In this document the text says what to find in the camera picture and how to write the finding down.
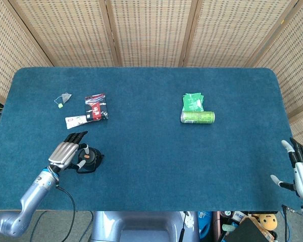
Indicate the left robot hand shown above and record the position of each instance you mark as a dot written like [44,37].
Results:
[61,153]

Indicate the black round container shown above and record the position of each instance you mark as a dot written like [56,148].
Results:
[92,165]

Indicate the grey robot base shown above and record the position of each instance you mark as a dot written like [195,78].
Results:
[141,227]

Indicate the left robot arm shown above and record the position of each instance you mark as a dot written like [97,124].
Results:
[31,199]

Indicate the white red sachet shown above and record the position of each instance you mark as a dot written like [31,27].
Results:
[74,122]

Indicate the yellow plush toy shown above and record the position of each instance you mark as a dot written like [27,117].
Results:
[267,221]

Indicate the grey tea bag green tag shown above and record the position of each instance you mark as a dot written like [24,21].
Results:
[64,97]

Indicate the black red snack packet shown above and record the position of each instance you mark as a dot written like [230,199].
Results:
[96,107]

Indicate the black notebook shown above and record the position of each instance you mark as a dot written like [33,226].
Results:
[247,232]

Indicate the blue table cloth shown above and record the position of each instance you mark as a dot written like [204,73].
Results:
[151,156]

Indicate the blue box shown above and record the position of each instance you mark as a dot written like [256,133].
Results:
[204,224]

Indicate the green drink can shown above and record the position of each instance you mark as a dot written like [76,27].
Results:
[197,117]

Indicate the green foil packet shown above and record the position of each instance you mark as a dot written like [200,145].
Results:
[192,102]

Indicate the woven folding screen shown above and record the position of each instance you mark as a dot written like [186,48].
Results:
[151,30]

